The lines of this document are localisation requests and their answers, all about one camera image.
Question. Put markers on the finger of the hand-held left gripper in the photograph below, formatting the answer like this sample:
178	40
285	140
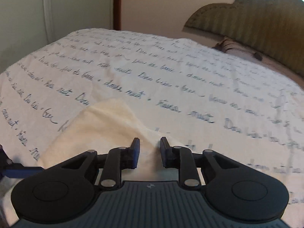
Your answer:
23	172

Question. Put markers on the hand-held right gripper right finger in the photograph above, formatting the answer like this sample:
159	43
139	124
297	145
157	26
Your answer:
163	152

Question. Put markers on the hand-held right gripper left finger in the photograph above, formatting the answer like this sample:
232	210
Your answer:
135	152

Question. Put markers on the cream towel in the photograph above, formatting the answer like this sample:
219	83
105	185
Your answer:
99	128

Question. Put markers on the white script printed blanket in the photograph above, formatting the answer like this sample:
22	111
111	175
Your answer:
190	80

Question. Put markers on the white floral patterned door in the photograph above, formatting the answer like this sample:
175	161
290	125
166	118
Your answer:
59	11

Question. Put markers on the olive green padded headboard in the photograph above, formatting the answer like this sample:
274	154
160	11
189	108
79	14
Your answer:
256	21

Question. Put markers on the brown wooden door frame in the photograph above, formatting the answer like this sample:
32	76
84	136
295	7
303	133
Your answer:
117	4

